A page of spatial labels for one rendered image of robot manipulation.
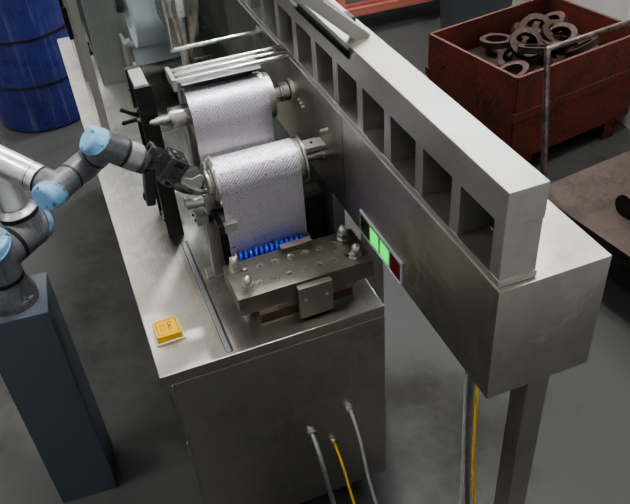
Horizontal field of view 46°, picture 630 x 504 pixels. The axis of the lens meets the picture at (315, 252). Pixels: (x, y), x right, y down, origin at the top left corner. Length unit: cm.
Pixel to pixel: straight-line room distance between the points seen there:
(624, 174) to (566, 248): 233
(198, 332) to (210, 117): 62
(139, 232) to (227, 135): 52
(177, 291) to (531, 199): 127
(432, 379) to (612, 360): 75
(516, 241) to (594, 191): 234
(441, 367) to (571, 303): 171
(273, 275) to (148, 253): 54
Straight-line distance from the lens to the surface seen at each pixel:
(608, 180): 380
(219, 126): 224
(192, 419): 221
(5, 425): 338
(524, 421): 192
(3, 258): 231
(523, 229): 137
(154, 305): 228
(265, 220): 216
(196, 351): 211
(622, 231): 349
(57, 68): 519
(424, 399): 311
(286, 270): 211
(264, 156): 208
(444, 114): 152
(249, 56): 229
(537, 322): 155
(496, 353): 154
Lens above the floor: 239
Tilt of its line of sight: 39 degrees down
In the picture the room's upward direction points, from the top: 5 degrees counter-clockwise
